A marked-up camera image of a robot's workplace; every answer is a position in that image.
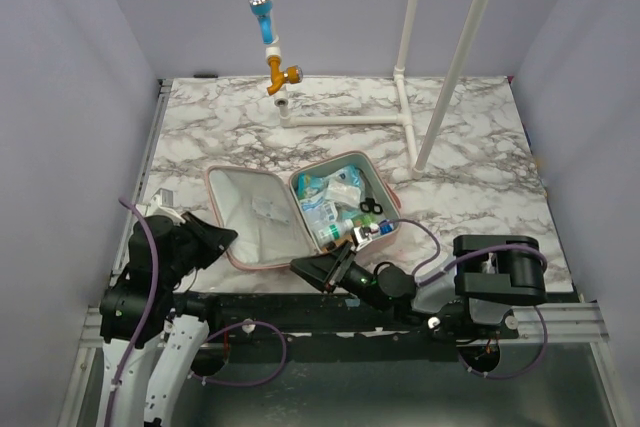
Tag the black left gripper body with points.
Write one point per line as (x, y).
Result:
(177, 270)

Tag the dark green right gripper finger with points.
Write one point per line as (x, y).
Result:
(346, 255)
(320, 271)

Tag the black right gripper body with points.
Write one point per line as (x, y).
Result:
(338, 270)

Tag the amber bottle orange cap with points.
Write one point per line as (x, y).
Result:
(334, 245)

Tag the clear bottle green label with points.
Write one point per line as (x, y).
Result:
(334, 231)

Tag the small green medicine box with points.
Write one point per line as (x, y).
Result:
(363, 220)

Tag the white blue gauze packet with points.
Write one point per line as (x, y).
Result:
(319, 211)

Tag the small white blue bottle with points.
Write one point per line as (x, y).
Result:
(384, 228)

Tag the metal scissors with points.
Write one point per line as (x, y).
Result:
(370, 205)

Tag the pink medicine kit case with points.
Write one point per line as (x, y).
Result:
(264, 245)

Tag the clear zip bag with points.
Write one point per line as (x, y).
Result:
(343, 193)

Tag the blue cotton swab packet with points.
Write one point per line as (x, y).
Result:
(309, 187)

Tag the small blue white sachet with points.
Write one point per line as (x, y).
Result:
(270, 210)

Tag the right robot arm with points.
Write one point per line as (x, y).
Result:
(485, 276)

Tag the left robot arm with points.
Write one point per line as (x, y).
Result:
(151, 334)

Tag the orange brass faucet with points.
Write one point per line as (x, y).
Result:
(291, 75)

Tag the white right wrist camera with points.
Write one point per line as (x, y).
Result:
(362, 236)

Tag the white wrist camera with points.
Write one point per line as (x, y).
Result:
(161, 204)
(362, 236)

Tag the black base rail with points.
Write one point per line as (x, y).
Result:
(338, 328)

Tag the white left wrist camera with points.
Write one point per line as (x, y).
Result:
(161, 204)

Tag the blue valve handle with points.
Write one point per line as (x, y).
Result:
(261, 9)

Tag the white PVC pipe frame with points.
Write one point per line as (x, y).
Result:
(418, 149)

